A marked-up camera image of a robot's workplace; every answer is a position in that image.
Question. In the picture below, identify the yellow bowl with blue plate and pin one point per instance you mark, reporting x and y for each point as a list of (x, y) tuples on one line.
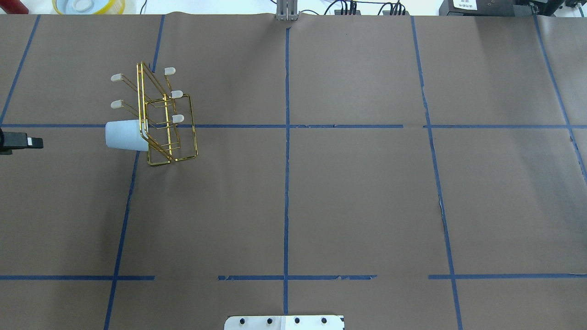
[(89, 7)]

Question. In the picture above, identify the gold wire cup holder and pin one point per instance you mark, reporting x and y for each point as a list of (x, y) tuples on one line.
[(166, 115)]

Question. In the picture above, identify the aluminium frame post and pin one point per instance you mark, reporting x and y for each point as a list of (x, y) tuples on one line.
[(286, 10)]

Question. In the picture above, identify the black computer box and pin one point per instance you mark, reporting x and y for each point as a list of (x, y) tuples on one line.
[(484, 8)]

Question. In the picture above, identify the red bottle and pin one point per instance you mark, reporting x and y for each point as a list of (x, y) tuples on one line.
[(13, 7)]

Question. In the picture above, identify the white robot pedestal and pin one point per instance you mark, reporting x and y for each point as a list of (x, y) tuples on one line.
[(285, 322)]

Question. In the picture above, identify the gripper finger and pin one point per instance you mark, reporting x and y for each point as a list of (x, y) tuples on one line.
[(10, 141)]

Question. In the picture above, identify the light blue plastic cup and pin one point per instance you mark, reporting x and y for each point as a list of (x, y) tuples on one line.
[(125, 135)]

